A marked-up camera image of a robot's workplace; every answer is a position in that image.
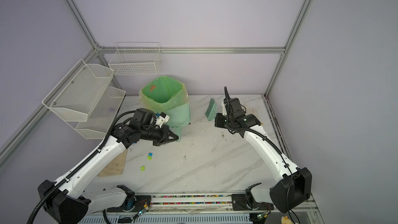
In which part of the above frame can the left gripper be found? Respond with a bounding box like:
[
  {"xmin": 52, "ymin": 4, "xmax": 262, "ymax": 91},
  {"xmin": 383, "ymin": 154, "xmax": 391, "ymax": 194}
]
[{"xmin": 140, "ymin": 124, "xmax": 178, "ymax": 147}]

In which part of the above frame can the green hand brush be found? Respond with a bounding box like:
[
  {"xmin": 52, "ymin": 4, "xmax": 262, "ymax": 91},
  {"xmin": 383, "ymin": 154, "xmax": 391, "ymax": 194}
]
[{"xmin": 205, "ymin": 98, "xmax": 218, "ymax": 121}]

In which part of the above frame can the green plastic dustpan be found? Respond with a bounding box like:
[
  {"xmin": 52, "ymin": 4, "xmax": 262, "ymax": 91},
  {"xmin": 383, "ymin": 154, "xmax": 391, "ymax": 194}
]
[{"xmin": 166, "ymin": 103, "xmax": 191, "ymax": 142}]

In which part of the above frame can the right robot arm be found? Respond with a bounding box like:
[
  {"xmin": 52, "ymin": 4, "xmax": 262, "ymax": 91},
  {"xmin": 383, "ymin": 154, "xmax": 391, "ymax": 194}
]
[{"xmin": 215, "ymin": 87, "xmax": 313, "ymax": 213}]

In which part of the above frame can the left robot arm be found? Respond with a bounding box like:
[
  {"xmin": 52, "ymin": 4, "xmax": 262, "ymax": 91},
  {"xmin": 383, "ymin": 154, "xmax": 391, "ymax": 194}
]
[{"xmin": 27, "ymin": 108, "xmax": 179, "ymax": 224}]

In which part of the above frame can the white glove yellow cuff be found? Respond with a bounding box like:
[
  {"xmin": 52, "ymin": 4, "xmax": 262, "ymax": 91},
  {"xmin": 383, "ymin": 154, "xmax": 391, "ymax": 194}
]
[{"xmin": 249, "ymin": 105, "xmax": 264, "ymax": 126}]

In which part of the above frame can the green trash bin with bag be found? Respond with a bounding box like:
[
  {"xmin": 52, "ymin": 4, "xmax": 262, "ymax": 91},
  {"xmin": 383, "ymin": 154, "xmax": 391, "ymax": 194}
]
[{"xmin": 139, "ymin": 76, "xmax": 189, "ymax": 113}]

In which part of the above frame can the beige work glove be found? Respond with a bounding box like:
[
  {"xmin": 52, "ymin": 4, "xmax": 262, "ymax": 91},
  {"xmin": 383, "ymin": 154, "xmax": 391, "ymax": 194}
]
[{"xmin": 97, "ymin": 150, "xmax": 127, "ymax": 177}]

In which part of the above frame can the white mesh two-tier shelf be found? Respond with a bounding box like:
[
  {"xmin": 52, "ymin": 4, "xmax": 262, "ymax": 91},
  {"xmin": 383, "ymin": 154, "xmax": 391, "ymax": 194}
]
[{"xmin": 42, "ymin": 60, "xmax": 125, "ymax": 140}]

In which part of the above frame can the yellow object bottom right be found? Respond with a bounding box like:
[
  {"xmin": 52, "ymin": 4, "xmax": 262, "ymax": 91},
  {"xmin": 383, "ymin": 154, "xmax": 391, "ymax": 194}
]
[{"xmin": 281, "ymin": 216, "xmax": 295, "ymax": 224}]

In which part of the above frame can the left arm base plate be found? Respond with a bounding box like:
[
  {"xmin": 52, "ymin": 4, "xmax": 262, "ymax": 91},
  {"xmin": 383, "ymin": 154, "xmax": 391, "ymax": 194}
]
[{"xmin": 107, "ymin": 195, "xmax": 152, "ymax": 213}]

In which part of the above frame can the aluminium front rail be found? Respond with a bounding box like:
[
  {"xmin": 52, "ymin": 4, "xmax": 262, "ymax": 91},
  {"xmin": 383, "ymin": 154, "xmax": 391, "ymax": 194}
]
[{"xmin": 60, "ymin": 190, "xmax": 319, "ymax": 216}]

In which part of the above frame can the white wire basket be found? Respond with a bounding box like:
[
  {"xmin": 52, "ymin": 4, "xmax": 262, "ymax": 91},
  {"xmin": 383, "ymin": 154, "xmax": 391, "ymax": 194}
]
[{"xmin": 108, "ymin": 42, "xmax": 163, "ymax": 76}]

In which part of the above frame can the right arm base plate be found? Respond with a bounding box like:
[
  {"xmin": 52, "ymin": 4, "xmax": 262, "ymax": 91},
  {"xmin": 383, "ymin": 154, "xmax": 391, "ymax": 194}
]
[{"xmin": 231, "ymin": 194, "xmax": 274, "ymax": 211}]

